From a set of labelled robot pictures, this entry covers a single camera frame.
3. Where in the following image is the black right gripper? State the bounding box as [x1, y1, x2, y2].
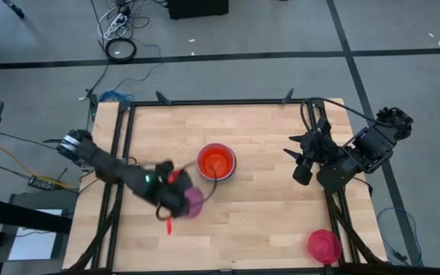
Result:
[283, 117, 340, 169]

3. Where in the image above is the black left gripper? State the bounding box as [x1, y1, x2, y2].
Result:
[154, 160, 193, 219]

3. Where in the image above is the purple cup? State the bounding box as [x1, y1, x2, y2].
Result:
[183, 186, 205, 219]

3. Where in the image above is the orange bowl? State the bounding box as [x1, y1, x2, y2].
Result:
[196, 142, 238, 182]

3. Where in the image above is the pink bowl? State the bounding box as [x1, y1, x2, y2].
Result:
[306, 228, 343, 266]

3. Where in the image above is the small black electronics box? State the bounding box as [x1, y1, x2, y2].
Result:
[27, 175, 60, 192]

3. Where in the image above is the grey cabinet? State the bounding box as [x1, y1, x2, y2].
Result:
[0, 189, 76, 275]

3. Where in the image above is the white power strip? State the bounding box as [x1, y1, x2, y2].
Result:
[102, 12, 129, 40]

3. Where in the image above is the black stand leg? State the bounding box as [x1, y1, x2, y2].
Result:
[1, 0, 26, 20]

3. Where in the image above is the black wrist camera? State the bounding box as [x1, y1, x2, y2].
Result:
[292, 163, 315, 187]

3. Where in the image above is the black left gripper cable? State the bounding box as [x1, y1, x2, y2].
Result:
[155, 159, 220, 222]

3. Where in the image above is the black metal table frame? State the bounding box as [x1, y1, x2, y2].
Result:
[66, 87, 387, 275]

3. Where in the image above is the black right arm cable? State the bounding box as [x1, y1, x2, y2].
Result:
[299, 96, 383, 133]

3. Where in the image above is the blue cable coil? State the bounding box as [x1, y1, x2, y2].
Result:
[99, 89, 135, 104]

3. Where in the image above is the blue floor cable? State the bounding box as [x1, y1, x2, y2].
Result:
[376, 207, 424, 267]

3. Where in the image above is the orange cable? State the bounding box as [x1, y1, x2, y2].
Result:
[0, 142, 78, 191]

